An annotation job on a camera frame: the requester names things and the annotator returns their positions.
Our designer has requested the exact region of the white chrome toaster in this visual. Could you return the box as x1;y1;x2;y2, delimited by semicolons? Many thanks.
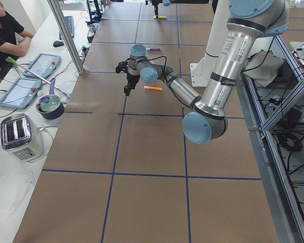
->
1;113;43;162

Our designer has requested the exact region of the yellow highlighter pen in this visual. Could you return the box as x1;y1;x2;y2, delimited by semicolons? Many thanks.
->
154;16;167;19

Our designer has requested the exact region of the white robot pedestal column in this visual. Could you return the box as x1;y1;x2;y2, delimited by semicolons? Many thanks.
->
190;0;230;87

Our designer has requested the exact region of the small steel cup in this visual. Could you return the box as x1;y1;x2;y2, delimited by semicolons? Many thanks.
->
88;24;96;33

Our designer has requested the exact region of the blue saucepan with lid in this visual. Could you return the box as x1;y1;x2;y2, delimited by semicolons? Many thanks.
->
36;78;64;120

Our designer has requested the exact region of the black computer mouse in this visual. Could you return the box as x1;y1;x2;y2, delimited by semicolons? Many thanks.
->
53;40;64;48

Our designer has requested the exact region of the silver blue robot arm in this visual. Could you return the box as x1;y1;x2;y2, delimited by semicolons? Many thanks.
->
116;1;290;144

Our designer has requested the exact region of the purple highlighter pen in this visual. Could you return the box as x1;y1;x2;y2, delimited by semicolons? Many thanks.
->
146;48;162;51

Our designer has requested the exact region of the seated person black shirt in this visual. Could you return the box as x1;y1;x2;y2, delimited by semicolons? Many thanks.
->
0;1;34;68

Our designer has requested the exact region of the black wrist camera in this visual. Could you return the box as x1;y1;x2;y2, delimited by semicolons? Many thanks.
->
115;60;128;73

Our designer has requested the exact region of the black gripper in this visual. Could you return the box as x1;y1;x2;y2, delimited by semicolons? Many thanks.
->
124;5;159;96

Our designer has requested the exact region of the near blue teach pendant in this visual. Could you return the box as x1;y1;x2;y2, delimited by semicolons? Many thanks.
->
0;77;42;109

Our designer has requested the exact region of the orange highlighter pen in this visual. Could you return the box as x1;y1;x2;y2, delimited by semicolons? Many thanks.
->
143;86;163;91

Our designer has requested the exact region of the black keyboard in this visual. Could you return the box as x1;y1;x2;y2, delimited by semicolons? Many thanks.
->
64;16;74;38

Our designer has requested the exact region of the far blue teach pendant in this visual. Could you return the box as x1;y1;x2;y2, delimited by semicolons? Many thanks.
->
27;53;61;78

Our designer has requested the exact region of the metal reacher rod green handle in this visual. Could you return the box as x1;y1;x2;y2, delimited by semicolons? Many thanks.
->
5;57;71;98

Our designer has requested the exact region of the aluminium frame post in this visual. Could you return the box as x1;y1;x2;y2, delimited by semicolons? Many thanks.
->
47;0;86;74

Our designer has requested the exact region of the blue teach pendant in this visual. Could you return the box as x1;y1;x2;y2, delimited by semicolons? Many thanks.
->
0;77;42;109
27;53;61;78

